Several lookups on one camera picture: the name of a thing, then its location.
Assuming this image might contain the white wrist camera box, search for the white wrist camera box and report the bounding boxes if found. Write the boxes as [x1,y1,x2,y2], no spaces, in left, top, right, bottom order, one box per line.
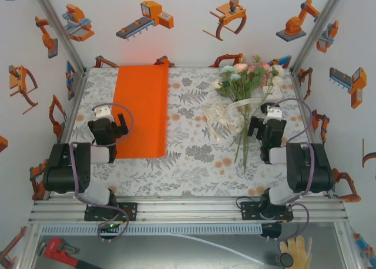
[266,107,283,120]
[92,105,114,120]

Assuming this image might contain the cream printed ribbon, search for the cream printed ribbon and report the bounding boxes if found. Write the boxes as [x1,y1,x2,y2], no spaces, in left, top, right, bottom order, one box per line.
[203,97,264,142]

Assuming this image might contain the aluminium frame rails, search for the aluminium frame rails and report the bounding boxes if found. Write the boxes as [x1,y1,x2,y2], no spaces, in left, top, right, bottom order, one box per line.
[28,197,349,226]

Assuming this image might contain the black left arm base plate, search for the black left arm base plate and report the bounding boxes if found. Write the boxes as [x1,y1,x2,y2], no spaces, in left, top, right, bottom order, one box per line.
[84,202,139,222]

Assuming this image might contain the orange wrapping paper sheet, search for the orange wrapping paper sheet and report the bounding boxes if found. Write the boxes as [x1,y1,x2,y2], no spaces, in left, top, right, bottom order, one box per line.
[113,65,170,160]

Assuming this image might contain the yellow work glove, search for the yellow work glove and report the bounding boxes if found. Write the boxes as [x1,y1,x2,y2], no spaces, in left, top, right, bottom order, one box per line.
[278,236,313,269]

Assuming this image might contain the grey floral tablecloth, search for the grey floral tablecloth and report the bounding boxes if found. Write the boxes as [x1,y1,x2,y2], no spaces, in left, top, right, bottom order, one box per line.
[55,66,327,198]

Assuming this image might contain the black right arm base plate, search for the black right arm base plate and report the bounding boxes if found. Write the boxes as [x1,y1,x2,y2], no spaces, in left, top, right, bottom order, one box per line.
[240,201,294,223]

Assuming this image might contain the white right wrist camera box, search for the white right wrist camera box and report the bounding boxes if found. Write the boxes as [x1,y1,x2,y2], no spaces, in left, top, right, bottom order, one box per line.
[266,107,283,120]

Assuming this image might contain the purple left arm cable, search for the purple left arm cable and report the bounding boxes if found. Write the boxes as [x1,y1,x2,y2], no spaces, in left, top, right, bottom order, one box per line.
[69,103,136,243]

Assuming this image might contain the blue white fake flower stem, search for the blue white fake flower stem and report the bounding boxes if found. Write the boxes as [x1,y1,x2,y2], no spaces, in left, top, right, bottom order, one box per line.
[211,63,250,164]

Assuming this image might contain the black round cylinder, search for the black round cylinder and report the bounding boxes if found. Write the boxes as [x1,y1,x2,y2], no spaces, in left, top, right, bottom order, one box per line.
[276,252,294,268]

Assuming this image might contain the circuit board with green light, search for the circuit board with green light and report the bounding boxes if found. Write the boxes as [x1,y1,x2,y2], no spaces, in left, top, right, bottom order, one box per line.
[98,221,124,236]

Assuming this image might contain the aluminium corner post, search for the aluminium corner post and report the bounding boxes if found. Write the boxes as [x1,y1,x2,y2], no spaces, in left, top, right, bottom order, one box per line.
[290,0,349,73]
[31,0,88,73]

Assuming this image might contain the small black box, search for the small black box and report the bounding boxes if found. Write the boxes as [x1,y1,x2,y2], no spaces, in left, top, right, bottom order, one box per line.
[261,221,283,239]

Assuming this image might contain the cream fake flower stem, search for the cream fake flower stem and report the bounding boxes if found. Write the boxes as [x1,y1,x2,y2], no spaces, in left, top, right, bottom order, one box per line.
[243,63,286,146]

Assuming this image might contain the white slotted cable duct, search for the white slotted cable duct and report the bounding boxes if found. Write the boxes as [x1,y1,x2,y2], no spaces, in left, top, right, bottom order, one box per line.
[39,224,263,235]

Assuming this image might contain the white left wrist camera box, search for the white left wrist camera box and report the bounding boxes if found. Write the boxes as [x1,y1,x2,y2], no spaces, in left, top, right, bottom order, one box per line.
[92,105,114,120]

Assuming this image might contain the aluminium frame leg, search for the aluminium frame leg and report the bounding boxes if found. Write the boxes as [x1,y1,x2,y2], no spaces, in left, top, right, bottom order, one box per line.
[333,221,364,269]
[16,223,41,269]

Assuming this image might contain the red pipe wrench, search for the red pipe wrench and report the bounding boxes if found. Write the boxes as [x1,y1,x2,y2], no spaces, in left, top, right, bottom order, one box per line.
[38,236,103,269]

